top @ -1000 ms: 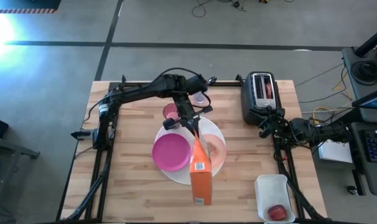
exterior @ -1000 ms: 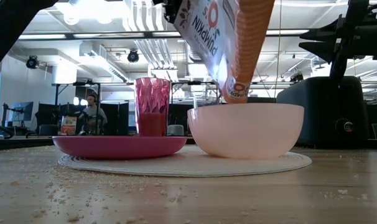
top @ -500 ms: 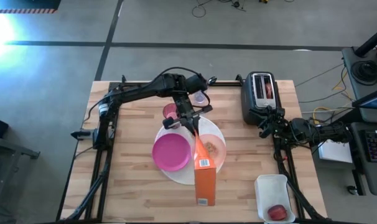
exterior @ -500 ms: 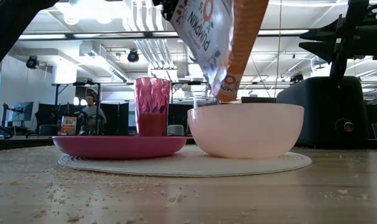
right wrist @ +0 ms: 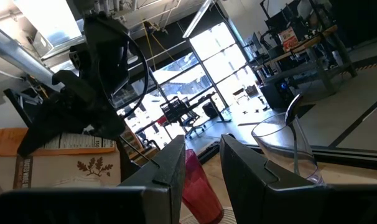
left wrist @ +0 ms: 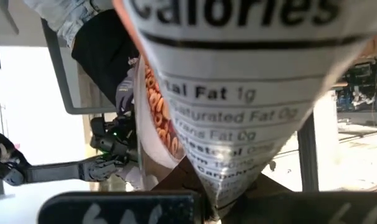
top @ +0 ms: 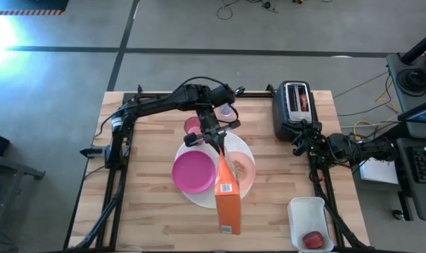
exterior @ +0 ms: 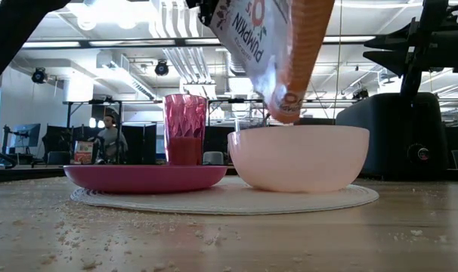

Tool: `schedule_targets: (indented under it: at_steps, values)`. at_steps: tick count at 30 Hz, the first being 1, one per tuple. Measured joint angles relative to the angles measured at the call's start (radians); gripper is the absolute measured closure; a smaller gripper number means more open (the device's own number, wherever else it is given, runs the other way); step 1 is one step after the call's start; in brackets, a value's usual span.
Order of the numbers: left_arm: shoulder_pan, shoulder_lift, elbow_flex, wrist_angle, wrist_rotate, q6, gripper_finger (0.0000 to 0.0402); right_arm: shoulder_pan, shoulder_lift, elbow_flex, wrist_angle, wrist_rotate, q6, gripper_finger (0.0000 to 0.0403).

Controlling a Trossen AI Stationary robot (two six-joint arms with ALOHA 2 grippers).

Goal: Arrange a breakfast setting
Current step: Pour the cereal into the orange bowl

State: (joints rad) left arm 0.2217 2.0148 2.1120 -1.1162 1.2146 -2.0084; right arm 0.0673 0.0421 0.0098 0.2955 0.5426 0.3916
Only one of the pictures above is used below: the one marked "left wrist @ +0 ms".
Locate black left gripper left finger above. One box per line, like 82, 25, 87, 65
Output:
37, 190, 205, 224

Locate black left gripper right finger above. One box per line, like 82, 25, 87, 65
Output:
221, 191, 377, 224

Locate pumpkin cereal box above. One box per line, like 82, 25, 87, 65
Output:
111, 0, 377, 223

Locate grey robot device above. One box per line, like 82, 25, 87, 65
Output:
0, 114, 140, 187

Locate white cereal bag liner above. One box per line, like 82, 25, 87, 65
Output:
133, 55, 189, 170

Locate toasted cereal rings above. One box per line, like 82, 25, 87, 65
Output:
144, 58, 187, 160

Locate person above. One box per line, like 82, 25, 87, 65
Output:
22, 0, 142, 116

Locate grey metal frame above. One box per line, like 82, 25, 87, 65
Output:
40, 17, 118, 116

